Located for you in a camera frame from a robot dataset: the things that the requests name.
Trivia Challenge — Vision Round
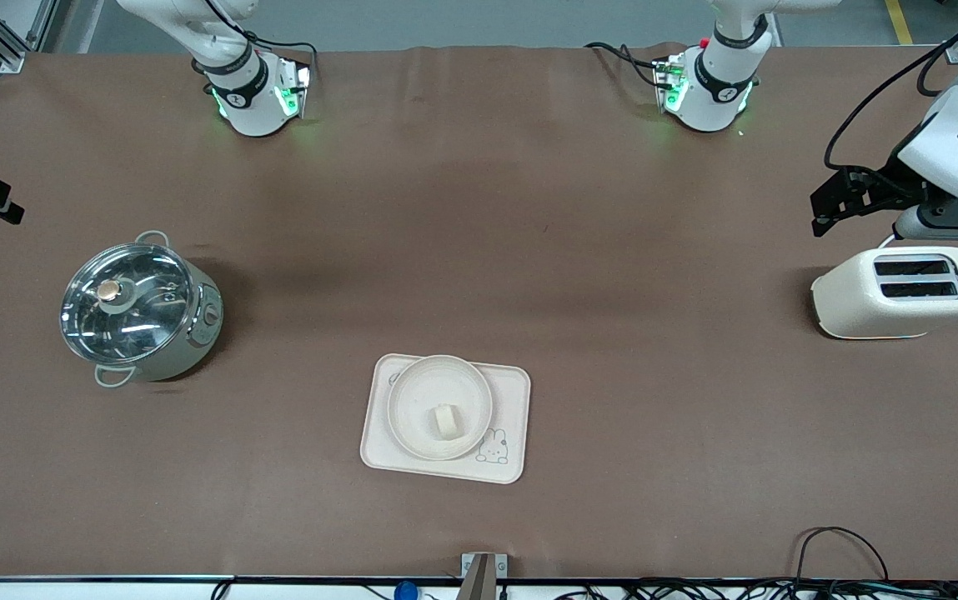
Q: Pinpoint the cream round plate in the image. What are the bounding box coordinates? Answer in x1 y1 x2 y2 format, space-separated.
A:
387 355 494 462

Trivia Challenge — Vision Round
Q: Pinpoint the cream rabbit print tray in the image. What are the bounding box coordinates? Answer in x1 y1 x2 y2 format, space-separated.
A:
359 353 532 485

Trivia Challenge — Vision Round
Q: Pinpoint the cream two-slot toaster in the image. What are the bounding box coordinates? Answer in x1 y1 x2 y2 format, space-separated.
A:
810 245 958 341

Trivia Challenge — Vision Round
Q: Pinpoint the glass pot lid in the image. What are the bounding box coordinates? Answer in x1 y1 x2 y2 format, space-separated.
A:
60 242 196 365

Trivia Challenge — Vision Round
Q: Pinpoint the steel pot with glass lid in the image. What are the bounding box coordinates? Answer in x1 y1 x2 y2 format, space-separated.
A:
60 231 224 389

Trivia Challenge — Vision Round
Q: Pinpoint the brown table mat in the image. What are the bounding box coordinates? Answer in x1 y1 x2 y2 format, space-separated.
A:
0 43 958 582

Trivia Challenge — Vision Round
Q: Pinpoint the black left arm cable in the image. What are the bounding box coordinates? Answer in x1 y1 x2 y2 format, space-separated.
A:
823 17 958 173

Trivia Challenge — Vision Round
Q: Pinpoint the black left base cable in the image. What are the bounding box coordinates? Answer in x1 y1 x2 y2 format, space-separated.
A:
584 42 665 88

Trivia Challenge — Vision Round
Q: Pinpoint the black base cable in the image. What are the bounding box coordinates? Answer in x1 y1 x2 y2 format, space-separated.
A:
212 0 319 84
584 42 665 88

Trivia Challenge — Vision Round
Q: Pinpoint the black looped cable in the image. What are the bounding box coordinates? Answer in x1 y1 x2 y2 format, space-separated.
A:
795 526 890 584

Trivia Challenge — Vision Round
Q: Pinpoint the black right base cable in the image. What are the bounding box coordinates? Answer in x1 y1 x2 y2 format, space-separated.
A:
212 0 319 84

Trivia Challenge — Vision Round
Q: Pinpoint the black cable bundle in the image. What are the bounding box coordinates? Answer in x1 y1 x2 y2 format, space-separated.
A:
554 578 958 600

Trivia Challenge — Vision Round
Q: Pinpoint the grey metal camera bracket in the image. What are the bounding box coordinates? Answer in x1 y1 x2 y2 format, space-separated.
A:
455 552 508 600

